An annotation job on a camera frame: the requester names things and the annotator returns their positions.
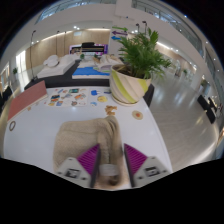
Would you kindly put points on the white and wood architecture model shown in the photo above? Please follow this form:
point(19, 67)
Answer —
point(106, 63)

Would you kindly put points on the group of dark chairs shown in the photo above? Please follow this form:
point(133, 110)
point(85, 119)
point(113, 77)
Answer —
point(208, 108)
point(5, 95)

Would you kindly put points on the round wooden disc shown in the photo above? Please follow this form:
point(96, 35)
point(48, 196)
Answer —
point(137, 115)

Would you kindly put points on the potted palm in striped pot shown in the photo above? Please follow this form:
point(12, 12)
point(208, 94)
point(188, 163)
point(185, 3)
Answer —
point(128, 86)

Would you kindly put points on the beige knitted towel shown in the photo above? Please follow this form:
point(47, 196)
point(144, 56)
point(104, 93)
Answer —
point(76, 136)

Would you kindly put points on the coloured arrow direction sign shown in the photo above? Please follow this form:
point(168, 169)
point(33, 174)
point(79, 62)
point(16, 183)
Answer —
point(119, 33)

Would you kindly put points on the blue architecture model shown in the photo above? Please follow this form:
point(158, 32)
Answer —
point(88, 71)

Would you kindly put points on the black display table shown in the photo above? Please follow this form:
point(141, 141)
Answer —
point(66, 82)

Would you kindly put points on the small distant potted plant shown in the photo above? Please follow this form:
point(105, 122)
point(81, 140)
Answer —
point(14, 70)

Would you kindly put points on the small yellow sticker piece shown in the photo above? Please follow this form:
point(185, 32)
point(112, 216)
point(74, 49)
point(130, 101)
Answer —
point(102, 99)

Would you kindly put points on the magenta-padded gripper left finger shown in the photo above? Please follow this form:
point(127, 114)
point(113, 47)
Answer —
point(87, 161)

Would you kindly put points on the large pink flat board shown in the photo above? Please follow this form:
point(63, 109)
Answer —
point(28, 98)

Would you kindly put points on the small blue sticker piece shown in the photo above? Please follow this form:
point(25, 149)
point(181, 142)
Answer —
point(94, 92)

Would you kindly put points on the tall black floor lamp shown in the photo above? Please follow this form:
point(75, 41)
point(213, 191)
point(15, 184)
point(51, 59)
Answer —
point(57, 43)
point(32, 56)

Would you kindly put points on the pair of black floor lamps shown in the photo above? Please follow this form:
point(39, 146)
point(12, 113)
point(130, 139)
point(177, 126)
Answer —
point(145, 27)

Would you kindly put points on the purple-lit display screen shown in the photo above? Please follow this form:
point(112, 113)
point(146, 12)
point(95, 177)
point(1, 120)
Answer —
point(88, 48)

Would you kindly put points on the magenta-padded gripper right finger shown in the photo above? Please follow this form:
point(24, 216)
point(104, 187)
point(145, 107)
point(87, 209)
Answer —
point(135, 160)

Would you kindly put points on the wooden cutout pieces cluster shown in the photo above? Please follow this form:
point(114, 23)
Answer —
point(110, 110)

